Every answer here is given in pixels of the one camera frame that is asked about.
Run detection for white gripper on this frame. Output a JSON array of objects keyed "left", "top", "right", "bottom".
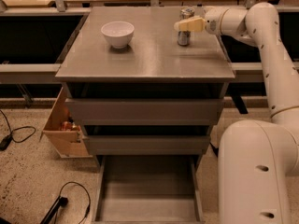
[{"left": 174, "top": 5, "right": 229, "bottom": 35}]

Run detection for silver redbull can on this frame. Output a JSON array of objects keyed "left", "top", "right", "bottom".
[{"left": 178, "top": 7, "right": 195, "bottom": 46}]

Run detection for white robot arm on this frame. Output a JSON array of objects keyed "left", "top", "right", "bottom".
[{"left": 174, "top": 3, "right": 299, "bottom": 224}]

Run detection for grey drawer cabinet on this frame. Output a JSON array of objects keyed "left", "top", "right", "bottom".
[{"left": 55, "top": 6, "right": 236, "bottom": 173}]

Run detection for grey top drawer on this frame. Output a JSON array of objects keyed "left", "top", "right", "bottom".
[{"left": 65, "top": 98, "right": 223, "bottom": 126}]

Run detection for grey middle drawer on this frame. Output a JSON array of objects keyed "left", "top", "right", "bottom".
[{"left": 83, "top": 135, "right": 210, "bottom": 155}]

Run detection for grey open bottom drawer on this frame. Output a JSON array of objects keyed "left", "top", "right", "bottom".
[{"left": 92, "top": 156, "right": 205, "bottom": 224}]

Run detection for white ceramic bowl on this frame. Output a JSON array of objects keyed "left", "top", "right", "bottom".
[{"left": 101, "top": 21, "right": 135, "bottom": 49}]

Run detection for copper items in box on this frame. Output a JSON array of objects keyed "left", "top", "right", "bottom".
[{"left": 60, "top": 121, "right": 80, "bottom": 131}]

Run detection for cardboard box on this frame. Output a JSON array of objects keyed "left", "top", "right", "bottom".
[{"left": 43, "top": 90, "right": 90, "bottom": 158}]

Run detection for black stand bottom left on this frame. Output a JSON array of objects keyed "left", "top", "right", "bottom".
[{"left": 40, "top": 196, "right": 68, "bottom": 224}]

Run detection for black adapter left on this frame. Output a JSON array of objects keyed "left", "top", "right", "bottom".
[{"left": 0, "top": 134, "right": 12, "bottom": 151}]

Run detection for black cable bottom left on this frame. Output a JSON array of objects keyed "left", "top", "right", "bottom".
[{"left": 53, "top": 181, "right": 92, "bottom": 224}]

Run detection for black cable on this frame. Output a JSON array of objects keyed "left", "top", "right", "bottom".
[
  {"left": 0, "top": 109, "right": 37, "bottom": 144},
  {"left": 53, "top": 181, "right": 92, "bottom": 224}
]

